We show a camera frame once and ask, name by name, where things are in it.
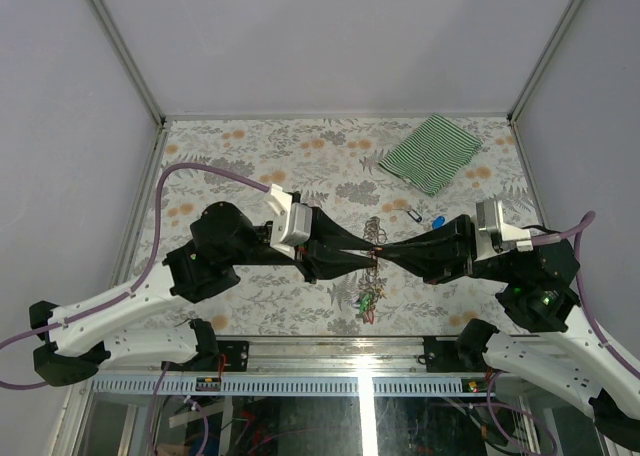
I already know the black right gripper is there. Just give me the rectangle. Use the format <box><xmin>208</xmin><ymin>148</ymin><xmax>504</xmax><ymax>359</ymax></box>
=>
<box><xmin>372</xmin><ymin>211</ymin><xmax>519</xmax><ymax>283</ymax></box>

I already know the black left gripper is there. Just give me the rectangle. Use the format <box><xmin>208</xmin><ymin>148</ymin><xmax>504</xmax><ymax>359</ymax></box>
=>
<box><xmin>229</xmin><ymin>207</ymin><xmax>381</xmax><ymax>284</ymax></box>

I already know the metal key organizer ring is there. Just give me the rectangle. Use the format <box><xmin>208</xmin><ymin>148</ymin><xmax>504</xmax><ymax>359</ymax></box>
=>
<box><xmin>355</xmin><ymin>216</ymin><xmax>389</xmax><ymax>322</ymax></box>

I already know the key with red tag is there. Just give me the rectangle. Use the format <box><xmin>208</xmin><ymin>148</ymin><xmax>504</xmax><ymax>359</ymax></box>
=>
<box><xmin>371</xmin><ymin>247</ymin><xmax>382</xmax><ymax>263</ymax></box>

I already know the green key tag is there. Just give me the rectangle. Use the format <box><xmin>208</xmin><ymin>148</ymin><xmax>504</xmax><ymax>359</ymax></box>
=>
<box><xmin>357</xmin><ymin>296</ymin><xmax>372</xmax><ymax>311</ymax></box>

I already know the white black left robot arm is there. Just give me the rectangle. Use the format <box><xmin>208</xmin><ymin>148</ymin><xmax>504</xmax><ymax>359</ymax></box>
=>
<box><xmin>29</xmin><ymin>202</ymin><xmax>376</xmax><ymax>387</ymax></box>

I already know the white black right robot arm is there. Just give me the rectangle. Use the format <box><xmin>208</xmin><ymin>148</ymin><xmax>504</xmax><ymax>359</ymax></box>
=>
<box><xmin>373</xmin><ymin>201</ymin><xmax>639</xmax><ymax>451</ymax></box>

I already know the key with blue tag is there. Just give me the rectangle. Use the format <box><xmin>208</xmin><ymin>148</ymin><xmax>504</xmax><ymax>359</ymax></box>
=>
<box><xmin>431</xmin><ymin>216</ymin><xmax>446</xmax><ymax>230</ymax></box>

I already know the key with black tag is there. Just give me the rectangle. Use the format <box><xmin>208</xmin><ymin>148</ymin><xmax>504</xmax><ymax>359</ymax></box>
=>
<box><xmin>396</xmin><ymin>208</ymin><xmax>423</xmax><ymax>223</ymax></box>

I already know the floral tablecloth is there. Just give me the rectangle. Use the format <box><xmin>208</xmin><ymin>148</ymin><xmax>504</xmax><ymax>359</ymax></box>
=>
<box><xmin>134</xmin><ymin>117</ymin><xmax>538</xmax><ymax>336</ymax></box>

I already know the green white striped cloth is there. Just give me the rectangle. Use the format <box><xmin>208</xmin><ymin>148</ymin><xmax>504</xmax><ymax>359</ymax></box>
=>
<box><xmin>379</xmin><ymin>114</ymin><xmax>482</xmax><ymax>196</ymax></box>

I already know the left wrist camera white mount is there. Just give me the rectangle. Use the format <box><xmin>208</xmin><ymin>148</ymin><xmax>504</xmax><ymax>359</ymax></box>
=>
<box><xmin>265</xmin><ymin>184</ymin><xmax>313</xmax><ymax>260</ymax></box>

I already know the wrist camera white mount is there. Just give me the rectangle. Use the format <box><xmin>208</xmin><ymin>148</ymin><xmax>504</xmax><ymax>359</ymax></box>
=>
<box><xmin>265</xmin><ymin>184</ymin><xmax>313</xmax><ymax>260</ymax></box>
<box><xmin>472</xmin><ymin>198</ymin><xmax>533</xmax><ymax>261</ymax></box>

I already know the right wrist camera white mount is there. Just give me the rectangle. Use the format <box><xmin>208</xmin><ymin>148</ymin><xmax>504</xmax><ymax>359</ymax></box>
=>
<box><xmin>472</xmin><ymin>198</ymin><xmax>533</xmax><ymax>261</ymax></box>

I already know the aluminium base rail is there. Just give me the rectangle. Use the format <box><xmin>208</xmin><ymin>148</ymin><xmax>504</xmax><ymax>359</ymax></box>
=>
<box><xmin>114</xmin><ymin>333</ymin><xmax>614</xmax><ymax>395</ymax></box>

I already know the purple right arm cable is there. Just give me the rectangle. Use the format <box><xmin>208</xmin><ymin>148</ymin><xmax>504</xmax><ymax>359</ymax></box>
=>
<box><xmin>529</xmin><ymin>210</ymin><xmax>640</xmax><ymax>382</ymax></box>

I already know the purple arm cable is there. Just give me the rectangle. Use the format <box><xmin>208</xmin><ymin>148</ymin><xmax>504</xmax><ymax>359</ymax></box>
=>
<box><xmin>529</xmin><ymin>210</ymin><xmax>640</xmax><ymax>382</ymax></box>
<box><xmin>0</xmin><ymin>163</ymin><xmax>274</xmax><ymax>391</ymax></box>

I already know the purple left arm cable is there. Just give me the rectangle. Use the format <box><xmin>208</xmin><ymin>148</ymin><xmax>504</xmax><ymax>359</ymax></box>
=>
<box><xmin>0</xmin><ymin>163</ymin><xmax>274</xmax><ymax>391</ymax></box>

